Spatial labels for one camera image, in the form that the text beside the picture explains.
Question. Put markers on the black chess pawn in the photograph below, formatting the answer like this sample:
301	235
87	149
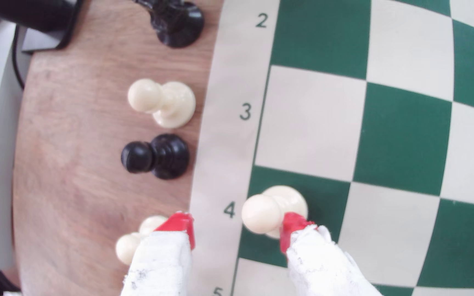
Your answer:
167	156

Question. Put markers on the black chess piece glossy base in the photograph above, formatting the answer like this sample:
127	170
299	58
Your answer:
177	24

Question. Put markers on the gripper finger cloth-wrapped red tip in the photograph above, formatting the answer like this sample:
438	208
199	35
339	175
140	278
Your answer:
161	267
319	267

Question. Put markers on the green and white chess mat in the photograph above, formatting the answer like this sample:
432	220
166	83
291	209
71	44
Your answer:
311	123

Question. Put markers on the white chess pawn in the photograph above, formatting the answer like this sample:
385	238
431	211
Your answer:
171	102
128	246
261	213

